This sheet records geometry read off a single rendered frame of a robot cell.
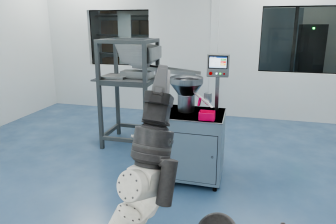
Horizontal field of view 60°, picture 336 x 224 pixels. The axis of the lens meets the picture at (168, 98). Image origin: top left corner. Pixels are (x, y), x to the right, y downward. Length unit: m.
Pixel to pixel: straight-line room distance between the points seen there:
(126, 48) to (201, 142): 1.60
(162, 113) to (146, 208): 0.23
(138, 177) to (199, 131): 2.34
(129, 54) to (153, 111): 3.20
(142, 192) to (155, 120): 0.15
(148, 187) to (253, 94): 5.02
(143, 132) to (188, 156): 2.43
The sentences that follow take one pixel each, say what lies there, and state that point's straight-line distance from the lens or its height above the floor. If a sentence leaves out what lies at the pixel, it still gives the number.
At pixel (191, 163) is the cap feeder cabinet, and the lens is 3.06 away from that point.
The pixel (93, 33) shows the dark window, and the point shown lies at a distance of 6.30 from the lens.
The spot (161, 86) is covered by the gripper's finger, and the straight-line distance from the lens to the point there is 0.62.
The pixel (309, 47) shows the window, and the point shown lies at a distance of 5.65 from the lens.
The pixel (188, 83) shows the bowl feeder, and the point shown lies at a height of 1.11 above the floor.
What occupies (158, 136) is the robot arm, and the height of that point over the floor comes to 1.45.
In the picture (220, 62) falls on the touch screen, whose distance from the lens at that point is 3.12.
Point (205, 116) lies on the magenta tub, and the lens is 2.87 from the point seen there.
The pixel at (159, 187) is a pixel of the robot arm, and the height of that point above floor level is 1.35.
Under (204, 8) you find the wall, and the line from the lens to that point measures 5.49.
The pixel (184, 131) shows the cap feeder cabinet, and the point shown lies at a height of 0.65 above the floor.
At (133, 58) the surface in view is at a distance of 3.78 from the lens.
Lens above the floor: 1.67
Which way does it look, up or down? 14 degrees down
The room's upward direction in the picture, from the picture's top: straight up
